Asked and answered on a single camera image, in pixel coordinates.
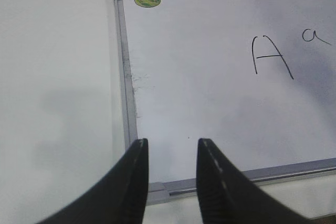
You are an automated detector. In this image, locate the white board with aluminium frame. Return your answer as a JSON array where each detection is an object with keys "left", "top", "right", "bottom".
[{"left": 114, "top": 0, "right": 335, "bottom": 205}]

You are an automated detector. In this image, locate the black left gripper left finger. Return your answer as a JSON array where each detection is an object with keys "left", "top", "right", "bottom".
[{"left": 41, "top": 138, "right": 149, "bottom": 223}]

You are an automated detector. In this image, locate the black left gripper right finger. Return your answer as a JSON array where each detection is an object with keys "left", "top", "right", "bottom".
[{"left": 196, "top": 138, "right": 312, "bottom": 223}]

